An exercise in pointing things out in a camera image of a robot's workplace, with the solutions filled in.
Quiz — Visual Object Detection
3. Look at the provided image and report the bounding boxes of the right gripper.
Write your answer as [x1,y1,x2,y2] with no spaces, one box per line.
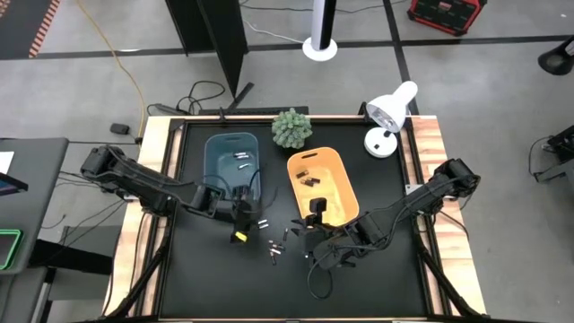
[290,196,359,272]

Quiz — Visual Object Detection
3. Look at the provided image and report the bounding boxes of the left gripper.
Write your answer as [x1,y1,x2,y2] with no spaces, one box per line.
[218,196,257,245]

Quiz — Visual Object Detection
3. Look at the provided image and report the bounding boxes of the blue plastic bin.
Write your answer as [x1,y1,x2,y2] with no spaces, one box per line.
[203,131,263,204]

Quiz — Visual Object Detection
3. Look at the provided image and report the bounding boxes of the orange plastic bin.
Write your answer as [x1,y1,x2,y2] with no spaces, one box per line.
[286,146,361,229]

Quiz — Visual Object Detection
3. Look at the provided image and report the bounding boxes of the green artificial plant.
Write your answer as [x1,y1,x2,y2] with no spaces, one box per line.
[270,107,314,150]

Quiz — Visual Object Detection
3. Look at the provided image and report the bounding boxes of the long black power strip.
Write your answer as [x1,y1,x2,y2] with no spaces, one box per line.
[197,105,310,117]

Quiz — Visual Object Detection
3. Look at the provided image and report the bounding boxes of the white desk lamp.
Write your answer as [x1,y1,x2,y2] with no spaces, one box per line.
[363,80,420,159]

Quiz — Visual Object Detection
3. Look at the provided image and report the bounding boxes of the black power brick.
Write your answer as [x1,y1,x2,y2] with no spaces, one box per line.
[146,102,189,117]

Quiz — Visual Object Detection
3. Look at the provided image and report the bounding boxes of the black desk foot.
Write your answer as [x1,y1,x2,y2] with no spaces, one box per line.
[28,239,114,276]

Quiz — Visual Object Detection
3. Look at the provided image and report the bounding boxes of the white black tower fan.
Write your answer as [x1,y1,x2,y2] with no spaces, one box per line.
[301,0,339,63]

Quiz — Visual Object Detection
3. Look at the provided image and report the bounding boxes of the grey desk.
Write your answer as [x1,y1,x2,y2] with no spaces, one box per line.
[0,136,70,275]

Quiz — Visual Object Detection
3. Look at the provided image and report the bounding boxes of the black standing partition panel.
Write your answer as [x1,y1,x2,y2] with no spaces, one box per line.
[164,0,256,111]

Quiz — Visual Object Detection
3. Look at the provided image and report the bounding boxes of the grey furniture panel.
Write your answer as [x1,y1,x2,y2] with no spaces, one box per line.
[0,266,56,323]

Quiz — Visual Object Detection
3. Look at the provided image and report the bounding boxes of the green framed tablet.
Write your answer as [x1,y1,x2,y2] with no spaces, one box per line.
[0,229,24,272]

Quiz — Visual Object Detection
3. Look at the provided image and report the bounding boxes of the dark tablet computer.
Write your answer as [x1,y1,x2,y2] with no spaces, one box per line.
[0,171,30,197]

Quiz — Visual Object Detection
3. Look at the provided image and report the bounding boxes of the white paper sheet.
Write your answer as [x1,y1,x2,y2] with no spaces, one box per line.
[0,151,16,176]

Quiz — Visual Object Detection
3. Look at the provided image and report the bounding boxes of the red black tool box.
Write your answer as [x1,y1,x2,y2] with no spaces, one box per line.
[406,0,488,38]

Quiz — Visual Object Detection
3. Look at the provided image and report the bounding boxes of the grey equipment base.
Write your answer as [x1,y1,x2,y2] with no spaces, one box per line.
[533,157,574,185]

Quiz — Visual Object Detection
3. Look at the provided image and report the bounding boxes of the black equipment box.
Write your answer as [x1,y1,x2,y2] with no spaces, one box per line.
[545,124,574,163]

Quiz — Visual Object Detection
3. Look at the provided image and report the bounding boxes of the black round floor stand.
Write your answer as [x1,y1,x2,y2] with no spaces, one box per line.
[537,35,574,76]

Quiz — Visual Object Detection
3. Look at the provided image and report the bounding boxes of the black mat with striped edge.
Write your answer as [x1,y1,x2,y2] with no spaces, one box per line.
[0,0,62,60]

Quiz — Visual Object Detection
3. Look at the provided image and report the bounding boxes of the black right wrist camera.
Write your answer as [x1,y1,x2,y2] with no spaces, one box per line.
[303,230,318,261]

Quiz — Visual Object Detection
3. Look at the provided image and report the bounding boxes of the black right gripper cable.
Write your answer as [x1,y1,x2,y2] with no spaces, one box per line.
[306,258,335,301]

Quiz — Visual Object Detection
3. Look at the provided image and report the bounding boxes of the black looped floor cable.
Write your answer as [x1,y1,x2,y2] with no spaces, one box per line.
[176,79,227,116]

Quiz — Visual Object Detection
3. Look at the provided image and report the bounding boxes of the white floor cable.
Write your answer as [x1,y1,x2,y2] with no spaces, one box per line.
[241,17,307,45]

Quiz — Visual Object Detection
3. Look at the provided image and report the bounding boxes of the yellow floor cable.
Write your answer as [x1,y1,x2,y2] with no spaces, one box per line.
[74,0,148,138]

